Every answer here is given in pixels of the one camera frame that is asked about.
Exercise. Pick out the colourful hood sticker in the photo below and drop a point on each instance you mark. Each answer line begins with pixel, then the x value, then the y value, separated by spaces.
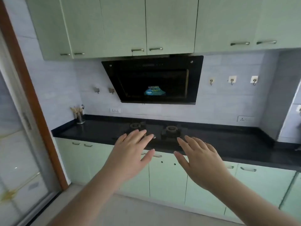
pixel 155 91

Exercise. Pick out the person's left forearm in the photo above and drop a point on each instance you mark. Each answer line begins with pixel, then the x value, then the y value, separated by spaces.
pixel 89 200

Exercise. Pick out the black glass gas stove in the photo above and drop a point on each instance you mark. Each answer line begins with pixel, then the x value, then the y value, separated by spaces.
pixel 155 127

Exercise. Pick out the grey metal wall hook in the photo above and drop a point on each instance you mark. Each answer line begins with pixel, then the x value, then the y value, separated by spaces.
pixel 111 90
pixel 97 89

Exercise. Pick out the glass sliding door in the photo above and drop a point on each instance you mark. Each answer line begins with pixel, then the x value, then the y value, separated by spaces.
pixel 21 150

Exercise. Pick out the black range hood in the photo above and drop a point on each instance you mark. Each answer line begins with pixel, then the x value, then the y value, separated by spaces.
pixel 131 77

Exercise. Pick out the small white wall socket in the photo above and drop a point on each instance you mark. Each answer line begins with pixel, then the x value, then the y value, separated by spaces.
pixel 115 110

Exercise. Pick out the black countertop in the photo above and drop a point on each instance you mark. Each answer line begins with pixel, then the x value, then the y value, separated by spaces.
pixel 235 143

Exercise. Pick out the row of pale green upper cupboards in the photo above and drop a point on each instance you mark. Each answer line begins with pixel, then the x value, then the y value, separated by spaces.
pixel 122 25

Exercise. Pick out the person's left hand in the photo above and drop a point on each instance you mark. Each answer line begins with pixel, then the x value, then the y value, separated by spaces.
pixel 127 157

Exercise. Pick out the narrow pale green corner cupboard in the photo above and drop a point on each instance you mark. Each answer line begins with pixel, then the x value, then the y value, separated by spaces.
pixel 291 197

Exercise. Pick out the brown wooden door frame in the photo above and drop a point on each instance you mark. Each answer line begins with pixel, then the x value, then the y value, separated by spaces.
pixel 35 103

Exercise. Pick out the wide white wall socket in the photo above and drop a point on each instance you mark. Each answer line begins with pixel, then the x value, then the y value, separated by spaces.
pixel 244 119

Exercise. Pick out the person's right hand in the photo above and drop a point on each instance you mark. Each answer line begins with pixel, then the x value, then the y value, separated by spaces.
pixel 204 167

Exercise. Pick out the steel utensil holder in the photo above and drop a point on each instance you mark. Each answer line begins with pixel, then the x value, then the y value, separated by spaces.
pixel 80 118

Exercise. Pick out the metal spoon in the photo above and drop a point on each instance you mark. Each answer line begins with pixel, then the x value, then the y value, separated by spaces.
pixel 82 107

